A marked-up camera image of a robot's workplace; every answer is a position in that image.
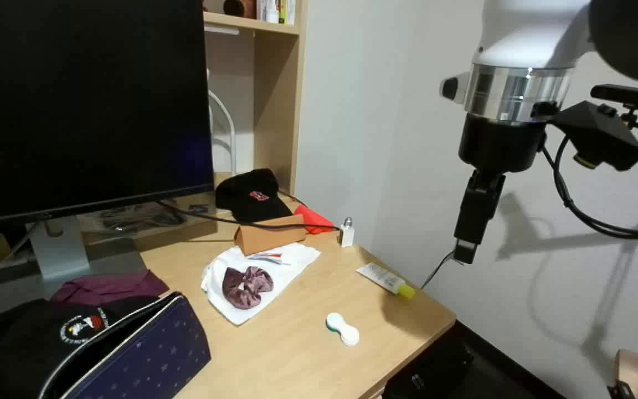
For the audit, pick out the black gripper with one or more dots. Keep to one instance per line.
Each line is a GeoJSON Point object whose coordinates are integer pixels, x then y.
{"type": "Point", "coordinates": [499, 146]}

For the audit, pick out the red oblong plastic object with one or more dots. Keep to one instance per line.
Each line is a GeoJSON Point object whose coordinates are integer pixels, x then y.
{"type": "Point", "coordinates": [306, 214]}
{"type": "Point", "coordinates": [323, 224]}

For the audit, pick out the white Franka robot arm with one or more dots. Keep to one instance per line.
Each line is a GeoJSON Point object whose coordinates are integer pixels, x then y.
{"type": "Point", "coordinates": [525, 29]}

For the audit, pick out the white tube with yellow cap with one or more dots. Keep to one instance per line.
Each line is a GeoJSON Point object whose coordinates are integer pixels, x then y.
{"type": "Point", "coordinates": [384, 281]}

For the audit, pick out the small clear sanitizer bottle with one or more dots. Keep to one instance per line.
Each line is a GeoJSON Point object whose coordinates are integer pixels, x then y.
{"type": "Point", "coordinates": [347, 234]}

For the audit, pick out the black bin under desk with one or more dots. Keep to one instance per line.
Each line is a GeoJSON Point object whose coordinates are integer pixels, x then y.
{"type": "Point", "coordinates": [467, 370]}

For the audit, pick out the white contact lens case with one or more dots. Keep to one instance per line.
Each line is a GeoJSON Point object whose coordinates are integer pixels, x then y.
{"type": "Point", "coordinates": [343, 329]}

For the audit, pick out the white paper with picture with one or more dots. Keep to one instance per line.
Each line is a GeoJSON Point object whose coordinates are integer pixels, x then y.
{"type": "Point", "coordinates": [289, 274]}

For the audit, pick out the light wooden shelf unit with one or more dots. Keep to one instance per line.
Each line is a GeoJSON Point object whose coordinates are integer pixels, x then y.
{"type": "Point", "coordinates": [278, 103]}

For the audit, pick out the black cap with red logo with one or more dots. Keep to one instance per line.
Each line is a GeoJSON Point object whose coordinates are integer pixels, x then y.
{"type": "Point", "coordinates": [250, 195]}

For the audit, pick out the dark red scrunchie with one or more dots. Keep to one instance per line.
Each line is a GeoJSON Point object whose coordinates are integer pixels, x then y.
{"type": "Point", "coordinates": [246, 287]}

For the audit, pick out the clear plastic bag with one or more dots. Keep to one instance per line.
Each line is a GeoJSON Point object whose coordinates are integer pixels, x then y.
{"type": "Point", "coordinates": [139, 217]}

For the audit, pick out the navy dotted pouch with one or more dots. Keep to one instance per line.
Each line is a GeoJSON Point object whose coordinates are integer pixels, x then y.
{"type": "Point", "coordinates": [142, 355]}

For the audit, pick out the maroon cloth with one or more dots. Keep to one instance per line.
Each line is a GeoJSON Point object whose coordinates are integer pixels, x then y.
{"type": "Point", "coordinates": [111, 285]}

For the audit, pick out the black computer monitor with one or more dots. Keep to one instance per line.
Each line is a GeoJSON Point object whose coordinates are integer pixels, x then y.
{"type": "Point", "coordinates": [83, 96]}

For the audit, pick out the silver monitor stand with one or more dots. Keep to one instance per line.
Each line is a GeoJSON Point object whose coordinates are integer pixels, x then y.
{"type": "Point", "coordinates": [56, 251]}

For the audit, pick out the black cloth with round logo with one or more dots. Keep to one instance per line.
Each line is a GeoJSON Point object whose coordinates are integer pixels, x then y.
{"type": "Point", "coordinates": [10, 355]}

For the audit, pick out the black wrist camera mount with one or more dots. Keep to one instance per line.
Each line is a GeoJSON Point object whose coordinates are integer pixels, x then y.
{"type": "Point", "coordinates": [599, 134]}

